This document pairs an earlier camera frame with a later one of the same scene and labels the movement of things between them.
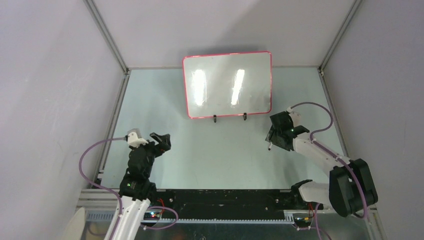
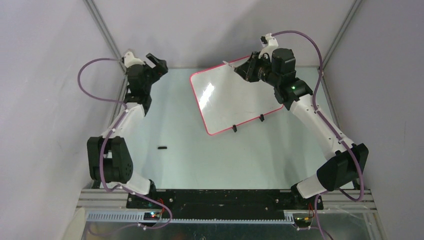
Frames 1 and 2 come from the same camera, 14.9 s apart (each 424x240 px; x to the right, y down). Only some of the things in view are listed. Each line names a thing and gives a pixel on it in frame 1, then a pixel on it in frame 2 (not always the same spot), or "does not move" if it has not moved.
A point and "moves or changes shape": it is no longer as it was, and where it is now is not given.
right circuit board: (303, 222) does not move
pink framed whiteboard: (228, 84) moves or changes shape
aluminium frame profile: (97, 199) does not move
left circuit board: (152, 216) does not move
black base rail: (231, 204) does not move
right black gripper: (271, 136) → (247, 70)
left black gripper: (163, 140) → (160, 65)
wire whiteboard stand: (245, 116) → (261, 118)
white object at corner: (75, 229) does not move
